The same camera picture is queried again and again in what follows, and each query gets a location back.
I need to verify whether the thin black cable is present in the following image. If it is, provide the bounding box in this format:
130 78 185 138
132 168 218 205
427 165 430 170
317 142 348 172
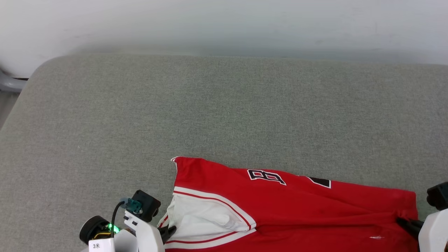
111 200 126 229

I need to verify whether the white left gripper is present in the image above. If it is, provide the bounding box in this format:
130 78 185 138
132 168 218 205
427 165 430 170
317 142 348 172
124 210 177 252

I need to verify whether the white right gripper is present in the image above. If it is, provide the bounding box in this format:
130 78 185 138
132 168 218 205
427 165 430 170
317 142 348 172
396 209 448 252

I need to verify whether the red white Bulls jersey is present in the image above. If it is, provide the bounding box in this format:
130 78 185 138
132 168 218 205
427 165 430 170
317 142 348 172
156 156 420 252

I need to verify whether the white paper label tag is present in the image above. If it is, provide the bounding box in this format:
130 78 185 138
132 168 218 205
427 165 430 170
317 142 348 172
88 238 116 252

